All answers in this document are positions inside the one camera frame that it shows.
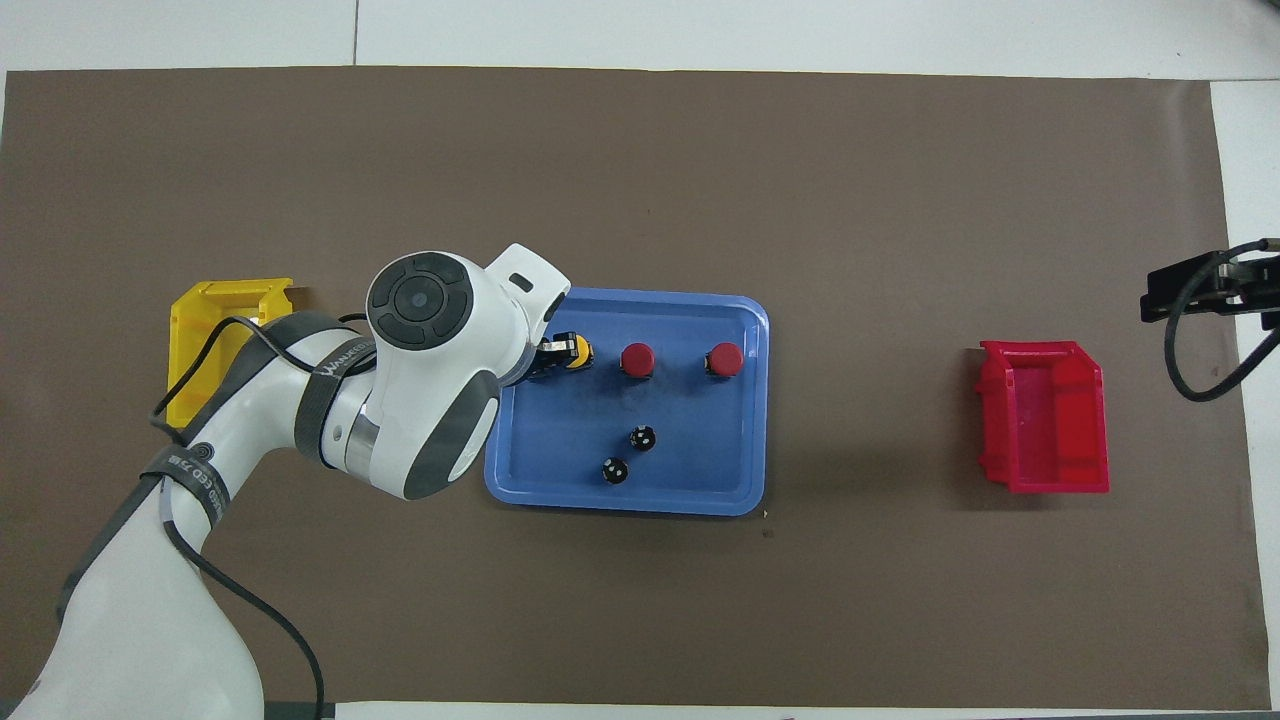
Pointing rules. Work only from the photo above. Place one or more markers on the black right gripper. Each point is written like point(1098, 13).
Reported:
point(1255, 280)

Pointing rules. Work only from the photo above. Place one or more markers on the yellow push button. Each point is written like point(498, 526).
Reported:
point(582, 352)

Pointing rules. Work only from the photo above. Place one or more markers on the red push button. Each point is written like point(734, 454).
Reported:
point(637, 357)
point(725, 358)

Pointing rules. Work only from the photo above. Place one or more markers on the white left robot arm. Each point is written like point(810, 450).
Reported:
point(430, 400)

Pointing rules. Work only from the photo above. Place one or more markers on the blue plastic tray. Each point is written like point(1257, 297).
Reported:
point(700, 470)

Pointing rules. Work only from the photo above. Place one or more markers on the black cylindrical capacitor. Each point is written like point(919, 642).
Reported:
point(615, 470)
point(643, 437)

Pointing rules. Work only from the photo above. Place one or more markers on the red plastic bin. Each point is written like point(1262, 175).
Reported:
point(1045, 420)

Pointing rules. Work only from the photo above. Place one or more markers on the brown table mat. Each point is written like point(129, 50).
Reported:
point(640, 150)

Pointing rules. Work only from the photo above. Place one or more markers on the yellow plastic bin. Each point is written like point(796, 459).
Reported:
point(205, 310)

